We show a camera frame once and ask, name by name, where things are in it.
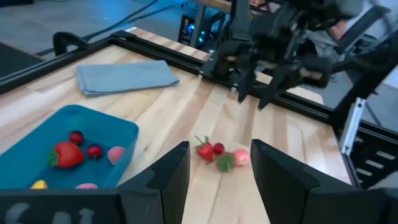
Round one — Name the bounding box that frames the wooden background table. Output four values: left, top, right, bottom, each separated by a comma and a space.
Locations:
198, 0, 237, 13

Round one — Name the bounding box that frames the yellow toy banana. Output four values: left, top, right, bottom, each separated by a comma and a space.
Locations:
30, 179, 49, 190

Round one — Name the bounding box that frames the teal plastic tupperware container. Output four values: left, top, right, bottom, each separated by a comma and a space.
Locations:
0, 104, 140, 190

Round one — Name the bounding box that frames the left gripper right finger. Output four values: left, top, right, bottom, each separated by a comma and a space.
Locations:
250, 139, 386, 224

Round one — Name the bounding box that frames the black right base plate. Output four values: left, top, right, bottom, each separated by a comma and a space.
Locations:
337, 123, 398, 190

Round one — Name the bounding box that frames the black computer tower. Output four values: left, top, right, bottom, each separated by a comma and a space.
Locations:
177, 12, 229, 53

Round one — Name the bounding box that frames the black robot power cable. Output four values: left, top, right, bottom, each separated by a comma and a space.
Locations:
34, 0, 190, 60

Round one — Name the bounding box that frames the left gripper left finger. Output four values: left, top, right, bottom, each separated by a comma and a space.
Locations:
118, 141, 191, 224

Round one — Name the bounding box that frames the red toy strawberry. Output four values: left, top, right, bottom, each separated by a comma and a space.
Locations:
216, 152, 236, 173
47, 141, 86, 169
194, 135, 215, 163

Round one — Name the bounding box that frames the pink toy peach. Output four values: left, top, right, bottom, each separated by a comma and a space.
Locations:
74, 182, 99, 190
233, 149, 251, 167
107, 146, 126, 166

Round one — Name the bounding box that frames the grey folded cloth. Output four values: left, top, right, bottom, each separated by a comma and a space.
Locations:
76, 60, 180, 98

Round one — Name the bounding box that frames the dark red toy cherry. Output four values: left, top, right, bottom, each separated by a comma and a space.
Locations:
86, 144, 104, 161
68, 130, 85, 146
212, 142, 225, 156

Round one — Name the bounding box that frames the silver aluminium bracket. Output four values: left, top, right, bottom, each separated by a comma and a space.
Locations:
339, 97, 367, 156

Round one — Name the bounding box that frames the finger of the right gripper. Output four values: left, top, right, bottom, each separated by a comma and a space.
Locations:
238, 60, 257, 103
257, 67, 295, 110

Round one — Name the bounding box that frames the black aluminium table frame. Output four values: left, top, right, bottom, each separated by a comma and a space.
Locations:
0, 29, 398, 190

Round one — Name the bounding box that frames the person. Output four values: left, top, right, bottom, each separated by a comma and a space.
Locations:
306, 18, 355, 58

